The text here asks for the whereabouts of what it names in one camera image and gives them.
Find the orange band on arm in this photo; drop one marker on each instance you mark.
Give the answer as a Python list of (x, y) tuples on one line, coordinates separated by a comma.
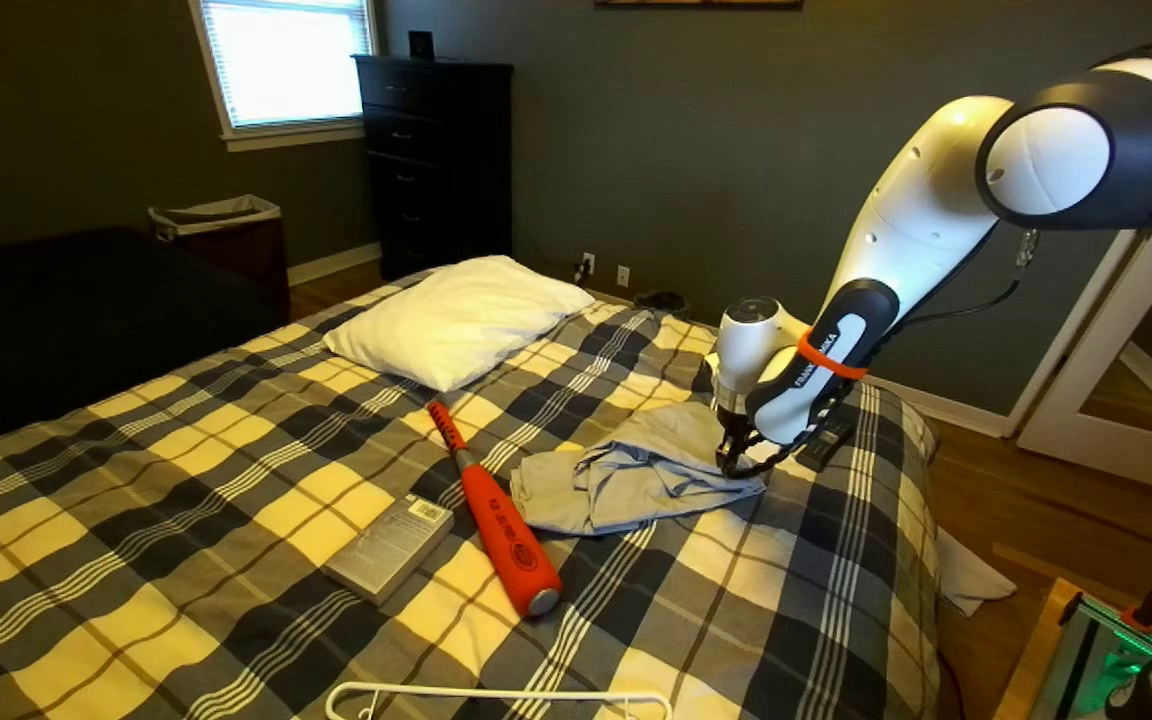
[(829, 363)]

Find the white wall outlet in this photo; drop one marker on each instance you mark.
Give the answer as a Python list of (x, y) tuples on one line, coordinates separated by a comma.
[(620, 277), (585, 267)]

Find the gray flat book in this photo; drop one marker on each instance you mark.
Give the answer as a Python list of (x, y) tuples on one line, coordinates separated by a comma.
[(390, 545)]

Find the small dark dresser-top object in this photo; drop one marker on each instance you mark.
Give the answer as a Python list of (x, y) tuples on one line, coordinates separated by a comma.
[(421, 47)]

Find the plaid checkered bed comforter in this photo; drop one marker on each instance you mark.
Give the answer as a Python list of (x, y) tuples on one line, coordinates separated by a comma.
[(270, 535)]

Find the bright window with white frame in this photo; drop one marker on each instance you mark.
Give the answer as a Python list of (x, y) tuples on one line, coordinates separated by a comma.
[(287, 61)]

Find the white pillow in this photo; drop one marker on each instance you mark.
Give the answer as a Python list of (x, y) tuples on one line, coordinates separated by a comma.
[(456, 320)]

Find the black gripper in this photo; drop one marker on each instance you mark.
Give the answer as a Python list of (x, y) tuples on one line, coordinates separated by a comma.
[(737, 441)]

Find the black tall dresser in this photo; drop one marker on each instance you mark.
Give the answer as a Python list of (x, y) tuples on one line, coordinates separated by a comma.
[(436, 161)]

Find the white cloth on floor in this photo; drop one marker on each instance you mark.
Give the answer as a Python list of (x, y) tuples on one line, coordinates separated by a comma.
[(969, 574)]

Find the dark laundry hamper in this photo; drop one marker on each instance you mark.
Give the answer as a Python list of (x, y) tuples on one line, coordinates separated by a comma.
[(220, 246)]

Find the orange baseball bat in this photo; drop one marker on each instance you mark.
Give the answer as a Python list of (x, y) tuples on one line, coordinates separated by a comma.
[(496, 524)]

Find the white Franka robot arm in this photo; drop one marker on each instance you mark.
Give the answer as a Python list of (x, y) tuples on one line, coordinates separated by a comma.
[(936, 227)]

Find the gray bed sheet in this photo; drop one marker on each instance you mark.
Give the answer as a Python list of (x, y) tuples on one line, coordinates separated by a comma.
[(630, 482)]

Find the green lit control device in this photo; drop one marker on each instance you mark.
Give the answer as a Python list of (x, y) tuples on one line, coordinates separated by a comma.
[(1110, 655)]

